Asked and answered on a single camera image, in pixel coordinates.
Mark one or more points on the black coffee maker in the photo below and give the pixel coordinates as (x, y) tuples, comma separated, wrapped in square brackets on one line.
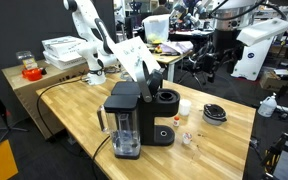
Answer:
[(157, 110)]

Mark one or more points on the white paper sheet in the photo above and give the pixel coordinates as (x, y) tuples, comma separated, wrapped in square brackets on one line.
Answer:
[(134, 53)]

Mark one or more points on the clear plastic container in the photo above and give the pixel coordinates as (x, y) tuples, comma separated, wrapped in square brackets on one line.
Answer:
[(25, 58)]

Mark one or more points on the lavender cloth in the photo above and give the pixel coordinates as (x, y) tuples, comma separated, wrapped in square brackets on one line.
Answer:
[(177, 47)]

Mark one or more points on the small coffee pod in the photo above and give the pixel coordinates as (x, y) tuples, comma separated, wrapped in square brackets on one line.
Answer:
[(187, 138)]

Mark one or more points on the white flat box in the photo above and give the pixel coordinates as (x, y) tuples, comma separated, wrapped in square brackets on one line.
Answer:
[(62, 62), (62, 45)]

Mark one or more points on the white idle robot arm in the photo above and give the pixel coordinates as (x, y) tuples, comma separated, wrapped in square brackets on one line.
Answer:
[(87, 30)]

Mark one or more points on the white panel with blue logo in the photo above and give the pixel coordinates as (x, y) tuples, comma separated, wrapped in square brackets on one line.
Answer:
[(254, 63)]

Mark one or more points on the black cart frame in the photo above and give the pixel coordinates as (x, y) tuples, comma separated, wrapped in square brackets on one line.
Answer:
[(284, 156)]

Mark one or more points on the small cardboard box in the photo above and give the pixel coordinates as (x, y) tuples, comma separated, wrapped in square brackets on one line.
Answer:
[(277, 83)]

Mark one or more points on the spilled coffee grounds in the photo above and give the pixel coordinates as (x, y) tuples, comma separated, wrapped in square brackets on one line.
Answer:
[(201, 135)]

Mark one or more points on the orange plastic object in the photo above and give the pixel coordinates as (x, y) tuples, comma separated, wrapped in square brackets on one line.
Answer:
[(33, 74)]

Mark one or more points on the wooden background table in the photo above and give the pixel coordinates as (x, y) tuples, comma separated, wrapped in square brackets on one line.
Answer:
[(169, 60)]

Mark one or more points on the black tripod stand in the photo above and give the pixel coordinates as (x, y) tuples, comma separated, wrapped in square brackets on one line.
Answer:
[(8, 128)]

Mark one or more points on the white plastic jug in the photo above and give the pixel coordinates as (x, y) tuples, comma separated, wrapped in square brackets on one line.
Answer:
[(267, 106)]

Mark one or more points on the clear water tank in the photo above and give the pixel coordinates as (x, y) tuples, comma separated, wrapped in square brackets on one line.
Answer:
[(125, 133)]

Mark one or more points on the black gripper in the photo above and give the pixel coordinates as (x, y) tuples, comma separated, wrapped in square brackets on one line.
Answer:
[(227, 41)]

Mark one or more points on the clear storage bin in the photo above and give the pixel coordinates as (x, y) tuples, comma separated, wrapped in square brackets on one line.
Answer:
[(156, 28)]

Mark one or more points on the white cup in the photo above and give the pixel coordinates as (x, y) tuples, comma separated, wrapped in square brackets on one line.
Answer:
[(185, 107)]

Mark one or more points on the large cardboard box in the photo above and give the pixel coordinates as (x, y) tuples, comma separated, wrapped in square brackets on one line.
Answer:
[(27, 90)]

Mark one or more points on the small orange and white bottle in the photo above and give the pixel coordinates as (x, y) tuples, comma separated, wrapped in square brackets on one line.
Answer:
[(176, 121)]

